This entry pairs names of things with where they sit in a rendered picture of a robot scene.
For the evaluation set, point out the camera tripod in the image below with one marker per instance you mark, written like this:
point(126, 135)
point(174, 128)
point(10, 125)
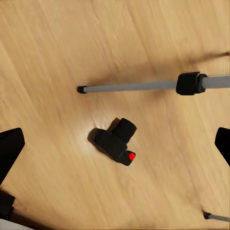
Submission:
point(187, 84)

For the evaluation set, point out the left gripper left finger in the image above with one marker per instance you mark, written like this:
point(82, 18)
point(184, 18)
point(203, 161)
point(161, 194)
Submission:
point(11, 144)

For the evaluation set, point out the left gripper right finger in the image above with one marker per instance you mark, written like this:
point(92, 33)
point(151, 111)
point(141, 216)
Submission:
point(222, 141)

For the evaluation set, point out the digital camera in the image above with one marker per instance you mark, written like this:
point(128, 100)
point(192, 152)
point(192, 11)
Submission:
point(115, 142)

